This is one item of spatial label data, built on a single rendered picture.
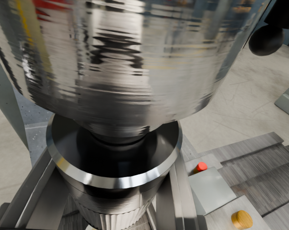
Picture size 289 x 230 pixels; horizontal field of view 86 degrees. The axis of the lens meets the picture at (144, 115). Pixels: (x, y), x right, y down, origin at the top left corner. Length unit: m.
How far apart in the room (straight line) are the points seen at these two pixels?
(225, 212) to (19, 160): 1.55
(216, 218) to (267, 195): 0.26
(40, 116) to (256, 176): 0.61
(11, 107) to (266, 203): 0.70
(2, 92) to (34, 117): 0.10
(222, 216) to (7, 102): 0.55
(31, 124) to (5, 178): 1.15
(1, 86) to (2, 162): 1.24
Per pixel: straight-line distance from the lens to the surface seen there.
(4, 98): 0.54
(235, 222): 0.31
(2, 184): 1.61
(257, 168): 0.57
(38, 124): 0.49
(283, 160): 0.66
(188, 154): 0.39
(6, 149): 1.78
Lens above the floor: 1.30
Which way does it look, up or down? 44 degrees down
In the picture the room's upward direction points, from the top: 12 degrees clockwise
